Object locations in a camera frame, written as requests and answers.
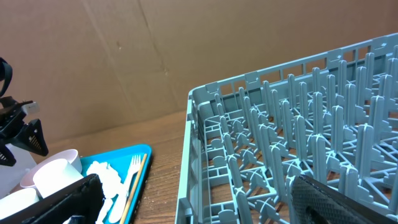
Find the white bowl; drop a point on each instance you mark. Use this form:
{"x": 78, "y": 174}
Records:
{"x": 18, "y": 201}

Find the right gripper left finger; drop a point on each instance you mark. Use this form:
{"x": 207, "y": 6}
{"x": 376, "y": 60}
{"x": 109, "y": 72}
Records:
{"x": 80, "y": 202}

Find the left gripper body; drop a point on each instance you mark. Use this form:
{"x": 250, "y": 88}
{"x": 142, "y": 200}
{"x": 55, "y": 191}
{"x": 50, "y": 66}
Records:
{"x": 12, "y": 111}

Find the grey dishwasher rack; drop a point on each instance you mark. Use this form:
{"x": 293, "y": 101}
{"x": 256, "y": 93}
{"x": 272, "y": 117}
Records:
{"x": 331, "y": 116}

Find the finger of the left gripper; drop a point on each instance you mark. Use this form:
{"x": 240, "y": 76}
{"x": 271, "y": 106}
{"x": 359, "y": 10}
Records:
{"x": 6, "y": 156}
{"x": 31, "y": 138}

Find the teal plastic serving tray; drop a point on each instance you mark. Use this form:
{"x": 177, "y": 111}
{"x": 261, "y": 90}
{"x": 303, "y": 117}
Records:
{"x": 120, "y": 160}

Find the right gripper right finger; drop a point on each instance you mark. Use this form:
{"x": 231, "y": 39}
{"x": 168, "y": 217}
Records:
{"x": 313, "y": 202}

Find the white paper cup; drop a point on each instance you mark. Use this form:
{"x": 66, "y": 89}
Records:
{"x": 55, "y": 176}

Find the crumpled white napkin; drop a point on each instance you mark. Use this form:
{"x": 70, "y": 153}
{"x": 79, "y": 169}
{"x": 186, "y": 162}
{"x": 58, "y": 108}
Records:
{"x": 111, "y": 185}

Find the pink bowl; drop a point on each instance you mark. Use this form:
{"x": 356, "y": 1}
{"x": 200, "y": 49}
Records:
{"x": 71, "y": 155}

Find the wooden chopstick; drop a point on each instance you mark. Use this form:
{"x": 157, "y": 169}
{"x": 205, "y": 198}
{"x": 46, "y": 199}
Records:
{"x": 133, "y": 189}

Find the white plastic fork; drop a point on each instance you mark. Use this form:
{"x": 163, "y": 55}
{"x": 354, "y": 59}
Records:
{"x": 120, "y": 203}

